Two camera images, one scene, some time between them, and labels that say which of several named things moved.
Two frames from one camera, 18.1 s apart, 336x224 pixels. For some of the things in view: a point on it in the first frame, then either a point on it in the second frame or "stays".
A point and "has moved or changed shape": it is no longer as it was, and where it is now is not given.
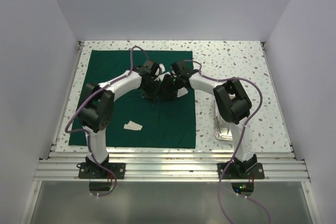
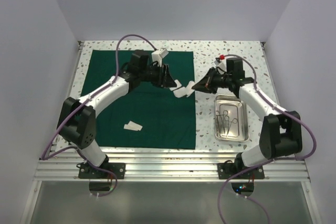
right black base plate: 241,170 stays
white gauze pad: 182,92 has moved or changed shape
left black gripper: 153,95 → 164,78
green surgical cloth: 137,122 stays
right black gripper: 170,94 → 206,85
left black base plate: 93,170 stays
